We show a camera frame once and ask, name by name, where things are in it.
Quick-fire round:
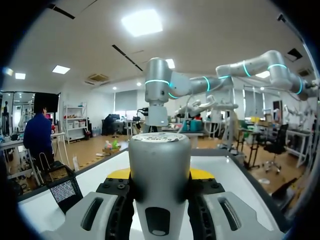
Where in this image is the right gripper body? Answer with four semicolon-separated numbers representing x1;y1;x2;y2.
144;101;169;127

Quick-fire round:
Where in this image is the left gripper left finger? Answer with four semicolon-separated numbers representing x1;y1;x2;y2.
39;167;136;240

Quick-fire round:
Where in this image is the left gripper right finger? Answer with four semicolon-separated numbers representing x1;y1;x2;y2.
187;167;286;240

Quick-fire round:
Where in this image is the black mesh cup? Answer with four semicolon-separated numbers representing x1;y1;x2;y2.
38;152;85;216

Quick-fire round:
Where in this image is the person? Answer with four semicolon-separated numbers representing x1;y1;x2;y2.
22;106;55;166

